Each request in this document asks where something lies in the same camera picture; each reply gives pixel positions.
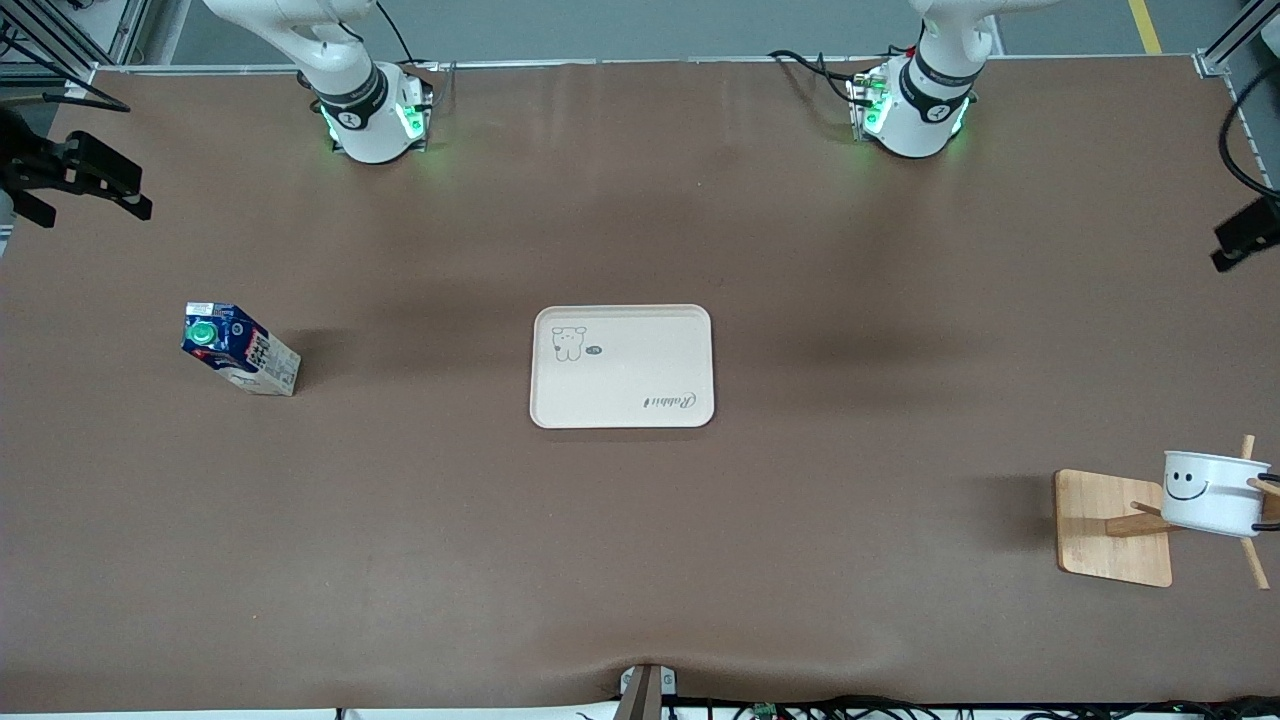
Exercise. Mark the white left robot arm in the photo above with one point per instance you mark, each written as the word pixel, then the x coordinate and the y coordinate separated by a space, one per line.
pixel 915 120

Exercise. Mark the white smiley enamel cup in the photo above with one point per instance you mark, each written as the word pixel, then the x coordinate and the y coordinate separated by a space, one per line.
pixel 1205 495

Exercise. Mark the aluminium frame corner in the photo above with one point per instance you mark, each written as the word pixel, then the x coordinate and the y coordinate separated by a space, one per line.
pixel 130 30
pixel 1215 55

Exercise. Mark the aluminium table edge rail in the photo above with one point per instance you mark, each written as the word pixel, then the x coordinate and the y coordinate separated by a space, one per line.
pixel 650 61

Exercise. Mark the wooden mug stand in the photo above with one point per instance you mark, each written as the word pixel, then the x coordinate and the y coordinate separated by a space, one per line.
pixel 1105 525

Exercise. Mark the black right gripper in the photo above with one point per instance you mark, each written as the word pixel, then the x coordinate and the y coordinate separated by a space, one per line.
pixel 30 163

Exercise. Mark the cream tray with dog print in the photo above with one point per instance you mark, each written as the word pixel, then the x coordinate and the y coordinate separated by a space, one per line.
pixel 640 365

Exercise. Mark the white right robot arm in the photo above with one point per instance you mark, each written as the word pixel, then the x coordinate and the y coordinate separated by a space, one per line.
pixel 365 120

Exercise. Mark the grey metal bracket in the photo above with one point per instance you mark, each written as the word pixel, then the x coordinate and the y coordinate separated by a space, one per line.
pixel 645 692

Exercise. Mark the blue white milk carton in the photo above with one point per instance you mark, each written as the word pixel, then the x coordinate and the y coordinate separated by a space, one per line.
pixel 240 350

